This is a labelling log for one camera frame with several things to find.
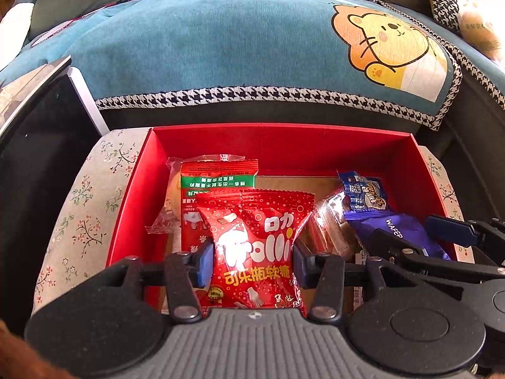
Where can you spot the red clear pastry packet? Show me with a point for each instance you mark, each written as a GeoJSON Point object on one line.
{"type": "Point", "coordinates": [331, 225]}

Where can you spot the red gummy candy packet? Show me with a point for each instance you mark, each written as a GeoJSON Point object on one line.
{"type": "Point", "coordinates": [252, 225]}

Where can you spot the red cardboard box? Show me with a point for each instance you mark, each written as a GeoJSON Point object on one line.
{"type": "Point", "coordinates": [276, 146]}

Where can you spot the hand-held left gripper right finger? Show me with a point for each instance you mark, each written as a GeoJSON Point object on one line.
{"type": "Point", "coordinates": [302, 264]}

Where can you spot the black appliance with white frame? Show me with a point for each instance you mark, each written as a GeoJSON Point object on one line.
{"type": "Point", "coordinates": [35, 166]}

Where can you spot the white cloth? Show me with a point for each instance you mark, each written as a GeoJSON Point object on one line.
{"type": "Point", "coordinates": [14, 31]}

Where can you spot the clear plastic bag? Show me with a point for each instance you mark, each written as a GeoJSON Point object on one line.
{"type": "Point", "coordinates": [481, 23]}

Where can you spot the houndstooth sofa cover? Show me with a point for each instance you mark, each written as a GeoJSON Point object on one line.
{"type": "Point", "coordinates": [473, 71]}

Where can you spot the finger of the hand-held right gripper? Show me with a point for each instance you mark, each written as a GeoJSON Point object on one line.
{"type": "Point", "coordinates": [449, 229]}
{"type": "Point", "coordinates": [394, 244]}

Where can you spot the red and green snack packet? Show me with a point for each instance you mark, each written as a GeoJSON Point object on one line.
{"type": "Point", "coordinates": [217, 167]}

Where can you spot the purple wafer packet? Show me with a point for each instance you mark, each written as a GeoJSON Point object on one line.
{"type": "Point", "coordinates": [394, 223]}

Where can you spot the brown cloth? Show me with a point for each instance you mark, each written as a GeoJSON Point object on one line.
{"type": "Point", "coordinates": [27, 355]}

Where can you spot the clear bun packet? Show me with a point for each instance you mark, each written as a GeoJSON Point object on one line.
{"type": "Point", "coordinates": [173, 193]}

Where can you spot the blue lion printed blanket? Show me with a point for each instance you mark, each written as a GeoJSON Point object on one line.
{"type": "Point", "coordinates": [217, 47]}

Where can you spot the floral tablecloth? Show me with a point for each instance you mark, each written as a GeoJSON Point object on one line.
{"type": "Point", "coordinates": [79, 213]}

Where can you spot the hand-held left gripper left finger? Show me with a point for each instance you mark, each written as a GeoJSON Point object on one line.
{"type": "Point", "coordinates": [206, 262]}

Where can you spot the small blue snack packet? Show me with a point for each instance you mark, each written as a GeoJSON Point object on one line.
{"type": "Point", "coordinates": [363, 193]}

